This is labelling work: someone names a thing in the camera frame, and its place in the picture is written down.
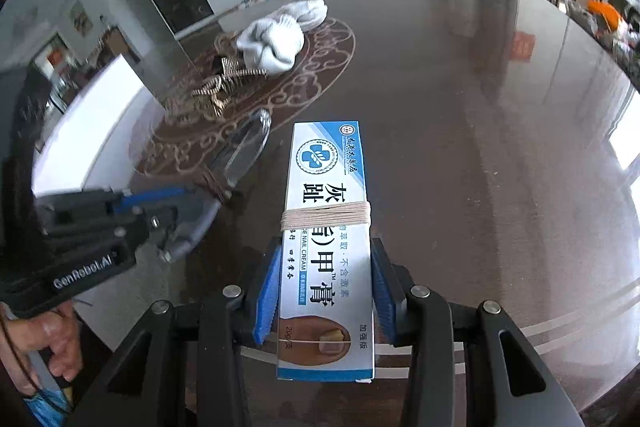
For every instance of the blue white ointment box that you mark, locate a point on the blue white ointment box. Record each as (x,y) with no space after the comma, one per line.
(326,318)

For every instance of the left hand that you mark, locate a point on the left hand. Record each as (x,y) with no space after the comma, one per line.
(57,329)

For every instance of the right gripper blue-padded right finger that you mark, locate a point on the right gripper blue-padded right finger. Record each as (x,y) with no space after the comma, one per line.
(391,286)

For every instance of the rhinestone hair claw clip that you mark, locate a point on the rhinestone hair claw clip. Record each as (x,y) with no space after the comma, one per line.
(230,77)

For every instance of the white storage box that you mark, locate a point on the white storage box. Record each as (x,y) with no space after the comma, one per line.
(78,138)

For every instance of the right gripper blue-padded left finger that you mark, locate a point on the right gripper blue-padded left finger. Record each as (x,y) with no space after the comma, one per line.
(262,295)

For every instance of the white rolled socks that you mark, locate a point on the white rolled socks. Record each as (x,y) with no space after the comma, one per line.
(272,43)

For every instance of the blue sleeve left forearm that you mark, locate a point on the blue sleeve left forearm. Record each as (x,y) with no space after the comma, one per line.
(49,407)

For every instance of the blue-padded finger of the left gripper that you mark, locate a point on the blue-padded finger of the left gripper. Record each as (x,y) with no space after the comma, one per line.
(161,221)
(164,197)

